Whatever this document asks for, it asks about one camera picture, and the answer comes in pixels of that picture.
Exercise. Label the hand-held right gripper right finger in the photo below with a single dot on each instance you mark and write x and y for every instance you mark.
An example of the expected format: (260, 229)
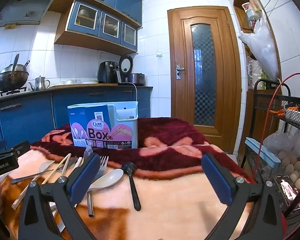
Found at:
(217, 180)

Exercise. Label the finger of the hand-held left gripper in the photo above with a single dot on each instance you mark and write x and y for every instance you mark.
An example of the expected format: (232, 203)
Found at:
(20, 148)

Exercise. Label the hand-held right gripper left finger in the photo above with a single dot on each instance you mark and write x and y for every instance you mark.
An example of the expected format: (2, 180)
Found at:
(82, 177)

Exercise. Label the white chopstick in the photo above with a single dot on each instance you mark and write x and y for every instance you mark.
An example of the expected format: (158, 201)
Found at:
(78, 163)

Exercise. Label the metal fork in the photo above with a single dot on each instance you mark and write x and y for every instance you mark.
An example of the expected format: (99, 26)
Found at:
(104, 163)
(35, 175)

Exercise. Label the white plastic spoon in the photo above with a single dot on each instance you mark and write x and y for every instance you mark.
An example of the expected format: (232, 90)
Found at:
(108, 178)

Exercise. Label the metal utensil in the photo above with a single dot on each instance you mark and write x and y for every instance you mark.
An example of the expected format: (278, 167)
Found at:
(88, 151)

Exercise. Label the wooden chopstick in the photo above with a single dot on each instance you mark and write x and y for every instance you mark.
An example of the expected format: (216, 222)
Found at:
(27, 193)
(55, 170)

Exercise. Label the pale plastic fork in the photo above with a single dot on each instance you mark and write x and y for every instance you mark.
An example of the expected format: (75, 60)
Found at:
(46, 167)

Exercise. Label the black plastic spoon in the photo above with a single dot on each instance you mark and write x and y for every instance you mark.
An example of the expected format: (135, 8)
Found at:
(133, 187)

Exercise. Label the blue chopsticks box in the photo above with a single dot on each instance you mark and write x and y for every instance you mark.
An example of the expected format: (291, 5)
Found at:
(102, 127)

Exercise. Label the blue kitchen base cabinets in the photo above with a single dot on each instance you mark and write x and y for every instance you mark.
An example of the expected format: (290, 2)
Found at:
(27, 120)

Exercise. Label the light blue flat box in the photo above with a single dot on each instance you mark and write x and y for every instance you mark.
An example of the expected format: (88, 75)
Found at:
(262, 151)

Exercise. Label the gas stove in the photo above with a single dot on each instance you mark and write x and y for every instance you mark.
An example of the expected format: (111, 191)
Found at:
(13, 91)

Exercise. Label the dark red printed blanket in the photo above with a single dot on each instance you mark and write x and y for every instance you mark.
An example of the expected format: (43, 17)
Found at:
(170, 140)

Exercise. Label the metal kettle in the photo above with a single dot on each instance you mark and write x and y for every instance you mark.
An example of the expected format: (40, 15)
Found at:
(40, 83)

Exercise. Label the black wok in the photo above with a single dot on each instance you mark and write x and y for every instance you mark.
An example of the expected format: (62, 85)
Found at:
(11, 78)

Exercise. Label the smartphone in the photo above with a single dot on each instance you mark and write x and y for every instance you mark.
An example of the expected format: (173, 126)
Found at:
(288, 192)

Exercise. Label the pile of eggs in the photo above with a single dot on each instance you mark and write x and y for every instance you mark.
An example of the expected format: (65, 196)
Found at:
(293, 167)

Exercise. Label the clear plastic bag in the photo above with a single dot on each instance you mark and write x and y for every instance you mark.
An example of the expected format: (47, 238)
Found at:
(287, 140)

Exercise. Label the metal ladle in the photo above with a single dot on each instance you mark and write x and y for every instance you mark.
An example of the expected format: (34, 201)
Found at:
(14, 65)

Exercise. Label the wooden door with glass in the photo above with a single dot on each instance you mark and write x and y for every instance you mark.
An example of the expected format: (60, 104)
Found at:
(222, 80)

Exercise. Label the white tray of carrots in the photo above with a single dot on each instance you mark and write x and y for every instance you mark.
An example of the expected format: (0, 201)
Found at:
(296, 115)

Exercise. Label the black air fryer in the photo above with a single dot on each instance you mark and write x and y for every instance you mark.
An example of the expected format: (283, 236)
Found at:
(107, 72)

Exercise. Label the rice cooker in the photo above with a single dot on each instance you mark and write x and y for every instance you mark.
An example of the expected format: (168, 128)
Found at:
(136, 78)

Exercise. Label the white plastic bag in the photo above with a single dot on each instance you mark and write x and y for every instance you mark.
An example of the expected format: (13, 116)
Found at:
(263, 47)

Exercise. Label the grey range hood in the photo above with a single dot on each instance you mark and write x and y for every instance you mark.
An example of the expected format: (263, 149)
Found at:
(20, 2)

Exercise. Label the wooden niche shelf cabinet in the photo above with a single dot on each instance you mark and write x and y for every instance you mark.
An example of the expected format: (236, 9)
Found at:
(240, 15)

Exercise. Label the group of shelf bottles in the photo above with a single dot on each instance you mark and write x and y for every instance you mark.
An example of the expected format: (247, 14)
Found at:
(252, 12)

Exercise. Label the white wall switch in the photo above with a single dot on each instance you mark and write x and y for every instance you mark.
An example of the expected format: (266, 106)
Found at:
(159, 53)

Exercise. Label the glass-front blue wall cabinet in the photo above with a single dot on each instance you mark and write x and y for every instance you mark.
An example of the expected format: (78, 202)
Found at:
(100, 26)

